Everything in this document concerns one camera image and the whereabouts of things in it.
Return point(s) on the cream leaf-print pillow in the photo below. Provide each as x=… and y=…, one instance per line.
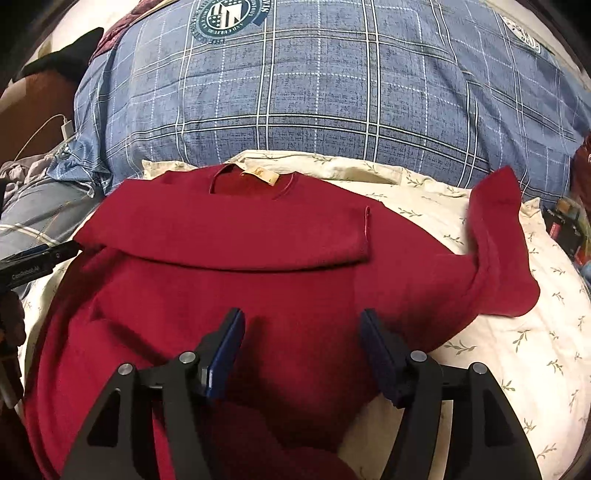
x=531, y=369

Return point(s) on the grey crumpled cloth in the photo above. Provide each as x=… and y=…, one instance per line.
x=27, y=168

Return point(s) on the brown wooden furniture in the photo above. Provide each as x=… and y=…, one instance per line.
x=32, y=115

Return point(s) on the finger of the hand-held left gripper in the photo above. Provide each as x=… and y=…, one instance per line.
x=57, y=254

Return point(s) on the red object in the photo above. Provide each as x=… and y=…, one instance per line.
x=584, y=159

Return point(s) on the grey striped bedsheet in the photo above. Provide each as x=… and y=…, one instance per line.
x=41, y=212

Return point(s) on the blue plaid quilt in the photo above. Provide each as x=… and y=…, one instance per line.
x=300, y=92

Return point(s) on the dark red sweater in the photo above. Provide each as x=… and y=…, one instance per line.
x=231, y=286

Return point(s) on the black box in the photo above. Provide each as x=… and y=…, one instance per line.
x=568, y=230

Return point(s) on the dark red patterned cloth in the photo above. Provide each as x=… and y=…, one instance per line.
x=111, y=44

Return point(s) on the white charger plug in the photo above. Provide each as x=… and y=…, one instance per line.
x=67, y=127

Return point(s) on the person's left hand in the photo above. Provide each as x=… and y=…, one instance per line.
x=10, y=318

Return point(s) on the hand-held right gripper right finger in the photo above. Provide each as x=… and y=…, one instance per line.
x=381, y=350

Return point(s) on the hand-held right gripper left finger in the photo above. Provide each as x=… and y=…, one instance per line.
x=226, y=350

